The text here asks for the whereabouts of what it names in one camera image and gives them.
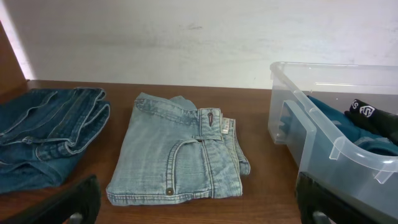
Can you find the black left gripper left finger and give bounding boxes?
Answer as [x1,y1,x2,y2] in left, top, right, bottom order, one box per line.
[1,174,101,224]

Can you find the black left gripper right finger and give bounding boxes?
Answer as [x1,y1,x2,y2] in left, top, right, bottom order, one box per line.
[295,172,397,224]

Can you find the teal garment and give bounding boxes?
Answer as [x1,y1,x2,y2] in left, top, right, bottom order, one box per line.
[278,95,398,157]

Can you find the light blue jeans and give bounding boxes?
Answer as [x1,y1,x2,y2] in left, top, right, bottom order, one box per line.
[106,93,251,206]

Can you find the black garment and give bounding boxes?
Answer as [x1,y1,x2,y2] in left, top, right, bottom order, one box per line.
[345,99,397,145]

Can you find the clear plastic storage bin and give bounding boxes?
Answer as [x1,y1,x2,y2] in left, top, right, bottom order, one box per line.
[268,62,397,218]

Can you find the dark blue folded jeans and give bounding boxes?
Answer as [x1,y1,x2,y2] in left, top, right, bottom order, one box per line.
[1,87,111,193]

